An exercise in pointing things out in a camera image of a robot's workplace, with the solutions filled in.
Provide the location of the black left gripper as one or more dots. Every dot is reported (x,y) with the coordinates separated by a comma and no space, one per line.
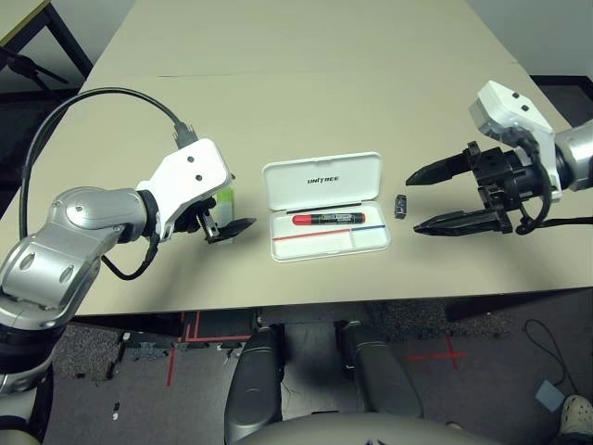
(192,218)

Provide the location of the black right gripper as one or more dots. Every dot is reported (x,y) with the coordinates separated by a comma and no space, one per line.
(505,176)

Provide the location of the white eraser with green cap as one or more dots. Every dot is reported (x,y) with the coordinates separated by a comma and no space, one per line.
(226,204)

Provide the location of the small dark grey block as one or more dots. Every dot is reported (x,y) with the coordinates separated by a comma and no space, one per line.
(401,207)

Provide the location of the red black whiteboard marker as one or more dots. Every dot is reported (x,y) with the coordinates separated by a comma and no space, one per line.
(329,219)

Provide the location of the white plastic pencil case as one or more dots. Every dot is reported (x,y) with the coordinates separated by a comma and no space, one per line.
(324,176)

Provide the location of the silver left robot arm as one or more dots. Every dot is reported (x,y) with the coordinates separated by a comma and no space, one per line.
(69,232)

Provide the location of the grey robot left leg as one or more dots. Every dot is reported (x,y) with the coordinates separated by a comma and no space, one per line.
(255,385)

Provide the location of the grey robot leg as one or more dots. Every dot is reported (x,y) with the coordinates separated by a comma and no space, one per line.
(255,385)
(380,375)

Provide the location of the grey robot right leg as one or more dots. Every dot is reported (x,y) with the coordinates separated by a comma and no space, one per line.
(380,375)

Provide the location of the grey foot pedal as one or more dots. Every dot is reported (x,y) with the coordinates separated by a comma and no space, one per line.
(550,395)

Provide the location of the grey robot torso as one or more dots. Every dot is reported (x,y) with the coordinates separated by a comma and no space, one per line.
(370,431)

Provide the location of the white shoe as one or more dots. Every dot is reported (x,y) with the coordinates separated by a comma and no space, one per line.
(576,412)

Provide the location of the black framed side table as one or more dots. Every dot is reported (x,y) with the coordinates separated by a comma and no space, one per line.
(69,41)

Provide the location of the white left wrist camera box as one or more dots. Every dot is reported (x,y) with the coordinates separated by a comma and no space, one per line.
(190,176)

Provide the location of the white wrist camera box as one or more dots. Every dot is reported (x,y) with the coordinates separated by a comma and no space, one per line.
(505,106)
(190,176)

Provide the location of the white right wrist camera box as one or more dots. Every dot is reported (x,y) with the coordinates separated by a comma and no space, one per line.
(505,106)

